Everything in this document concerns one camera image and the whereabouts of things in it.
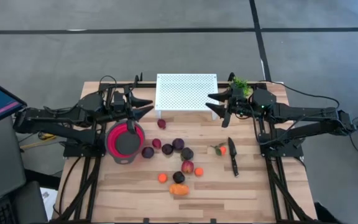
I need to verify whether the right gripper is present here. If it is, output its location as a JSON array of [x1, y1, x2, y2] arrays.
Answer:
[[205, 81, 254, 129]]

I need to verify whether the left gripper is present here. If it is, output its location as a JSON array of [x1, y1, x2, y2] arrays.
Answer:
[[112, 85, 155, 135]]

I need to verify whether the red collapsible bowl grey rim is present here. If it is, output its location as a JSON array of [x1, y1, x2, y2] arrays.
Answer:
[[105, 120, 146, 165]]

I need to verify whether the orange tangerine with leaf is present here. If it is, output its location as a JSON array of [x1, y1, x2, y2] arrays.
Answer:
[[210, 142, 227, 157]]

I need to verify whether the black kitchen knife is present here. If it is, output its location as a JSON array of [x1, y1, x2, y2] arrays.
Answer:
[[227, 137, 240, 177]]

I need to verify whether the red yellow apple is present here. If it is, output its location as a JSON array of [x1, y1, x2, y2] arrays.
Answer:
[[181, 160, 195, 174]]

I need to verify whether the orange lumpy sweet potato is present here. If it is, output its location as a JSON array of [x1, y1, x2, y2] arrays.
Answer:
[[168, 183, 190, 197]]

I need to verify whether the green plant white pot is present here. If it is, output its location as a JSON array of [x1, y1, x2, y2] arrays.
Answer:
[[232, 77, 254, 98]]

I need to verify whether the small white table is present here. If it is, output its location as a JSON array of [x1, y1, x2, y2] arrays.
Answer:
[[154, 73, 220, 121]]

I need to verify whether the white paper sheet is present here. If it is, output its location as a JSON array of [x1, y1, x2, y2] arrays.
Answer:
[[40, 187, 58, 218]]

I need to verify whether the black aluminium rig frame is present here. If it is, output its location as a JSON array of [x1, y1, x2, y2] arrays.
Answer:
[[50, 73, 323, 224]]

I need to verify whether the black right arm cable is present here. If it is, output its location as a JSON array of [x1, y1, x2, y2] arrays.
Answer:
[[261, 80, 341, 110]]

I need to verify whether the yellow cable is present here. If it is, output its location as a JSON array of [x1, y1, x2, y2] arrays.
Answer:
[[20, 132, 57, 150]]

